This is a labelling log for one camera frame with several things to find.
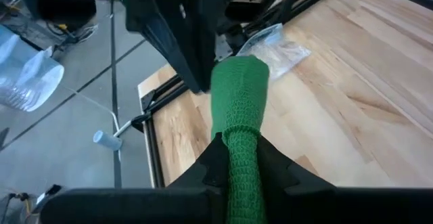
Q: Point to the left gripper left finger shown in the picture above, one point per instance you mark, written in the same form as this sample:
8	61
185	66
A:
189	197

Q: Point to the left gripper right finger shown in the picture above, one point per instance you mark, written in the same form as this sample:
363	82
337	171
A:
304	200

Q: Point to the dark green bandage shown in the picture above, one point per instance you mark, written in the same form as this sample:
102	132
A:
240	92

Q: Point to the white lamp stand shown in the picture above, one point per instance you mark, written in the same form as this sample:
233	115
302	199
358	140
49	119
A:
101	107

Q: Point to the translucent white plastic cup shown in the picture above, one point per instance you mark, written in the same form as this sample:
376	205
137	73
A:
108	141

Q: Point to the clear plastic bag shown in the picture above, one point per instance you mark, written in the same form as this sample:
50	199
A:
277	51

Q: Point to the white translucent lampshade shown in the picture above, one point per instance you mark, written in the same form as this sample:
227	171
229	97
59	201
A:
27	78

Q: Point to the black plug block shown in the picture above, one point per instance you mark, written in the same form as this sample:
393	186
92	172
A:
50	191

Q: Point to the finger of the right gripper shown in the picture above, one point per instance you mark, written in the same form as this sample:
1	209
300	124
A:
213	14
162	14

